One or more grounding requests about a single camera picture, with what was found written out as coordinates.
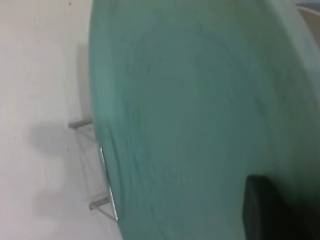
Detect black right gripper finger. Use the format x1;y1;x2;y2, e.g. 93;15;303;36
241;174;320;240

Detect green round plate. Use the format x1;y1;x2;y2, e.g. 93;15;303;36
88;0;320;240

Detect metal wire plate rack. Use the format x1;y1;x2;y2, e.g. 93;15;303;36
67;119;120;222

